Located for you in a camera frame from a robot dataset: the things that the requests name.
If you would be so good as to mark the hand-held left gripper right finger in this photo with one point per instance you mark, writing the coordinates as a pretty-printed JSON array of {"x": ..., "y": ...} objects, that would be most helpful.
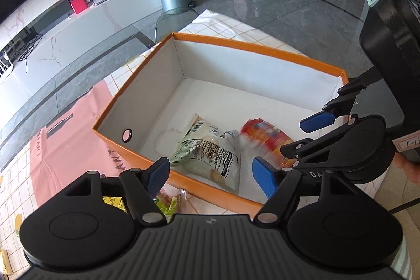
[{"x": 264, "y": 176}]

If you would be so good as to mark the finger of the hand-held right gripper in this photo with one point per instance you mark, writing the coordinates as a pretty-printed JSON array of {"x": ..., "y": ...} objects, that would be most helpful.
[
  {"x": 316, "y": 122},
  {"x": 315, "y": 148}
]

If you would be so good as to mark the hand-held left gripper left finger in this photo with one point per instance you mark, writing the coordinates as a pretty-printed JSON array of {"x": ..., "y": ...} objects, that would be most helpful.
[{"x": 159, "y": 173}]

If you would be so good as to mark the green snack packet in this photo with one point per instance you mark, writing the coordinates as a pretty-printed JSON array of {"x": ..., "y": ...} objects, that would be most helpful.
[{"x": 169, "y": 204}]

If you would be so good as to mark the red snack packet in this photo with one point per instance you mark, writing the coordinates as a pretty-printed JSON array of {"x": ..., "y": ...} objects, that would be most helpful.
[{"x": 262, "y": 135}]

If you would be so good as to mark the clear white printed snack packet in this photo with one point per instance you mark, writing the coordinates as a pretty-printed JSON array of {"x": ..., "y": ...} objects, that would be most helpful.
[{"x": 203, "y": 155}]

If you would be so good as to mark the yellow snack packet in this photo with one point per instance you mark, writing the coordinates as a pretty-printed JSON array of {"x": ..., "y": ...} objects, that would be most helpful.
[{"x": 113, "y": 202}]

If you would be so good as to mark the orange cardboard box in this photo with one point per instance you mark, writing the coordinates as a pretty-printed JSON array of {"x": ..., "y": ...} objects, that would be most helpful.
[{"x": 229, "y": 70}]

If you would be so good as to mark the person's right hand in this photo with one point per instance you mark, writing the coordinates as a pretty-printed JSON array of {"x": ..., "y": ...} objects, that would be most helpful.
[{"x": 408, "y": 168}]

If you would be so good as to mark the pink and white checked tablecloth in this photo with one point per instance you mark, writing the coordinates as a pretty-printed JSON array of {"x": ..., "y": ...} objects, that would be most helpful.
[{"x": 65, "y": 135}]

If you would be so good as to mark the round glass side table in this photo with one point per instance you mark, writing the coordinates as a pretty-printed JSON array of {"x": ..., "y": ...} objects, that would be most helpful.
[{"x": 170, "y": 24}]

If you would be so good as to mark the white marble TV cabinet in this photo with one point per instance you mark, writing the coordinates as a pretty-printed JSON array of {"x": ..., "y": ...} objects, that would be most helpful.
[{"x": 82, "y": 25}]

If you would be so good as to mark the red box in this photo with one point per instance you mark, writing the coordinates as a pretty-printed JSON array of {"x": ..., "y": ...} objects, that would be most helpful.
[{"x": 78, "y": 4}]

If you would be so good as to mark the white router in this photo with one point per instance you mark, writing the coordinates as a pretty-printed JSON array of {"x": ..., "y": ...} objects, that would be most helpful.
[{"x": 5, "y": 63}]

